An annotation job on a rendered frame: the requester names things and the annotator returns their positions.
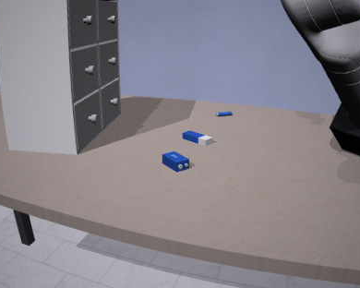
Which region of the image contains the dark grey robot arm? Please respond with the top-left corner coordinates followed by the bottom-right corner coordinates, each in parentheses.
top-left (281, 0), bottom-right (360, 127)

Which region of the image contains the small grey chest of drawers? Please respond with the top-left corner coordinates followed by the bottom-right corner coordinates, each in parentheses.
top-left (0, 0), bottom-right (121, 155)

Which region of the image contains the grey drawer front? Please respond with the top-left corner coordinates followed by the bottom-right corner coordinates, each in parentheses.
top-left (98, 0), bottom-right (117, 40)
top-left (70, 45), bottom-right (99, 100)
top-left (101, 79), bottom-right (120, 127)
top-left (68, 0), bottom-right (97, 46)
top-left (74, 90), bottom-right (102, 150)
top-left (99, 41), bottom-right (118, 85)

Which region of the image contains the blue and white eraser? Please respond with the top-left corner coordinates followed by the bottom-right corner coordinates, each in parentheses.
top-left (183, 130), bottom-right (212, 146)

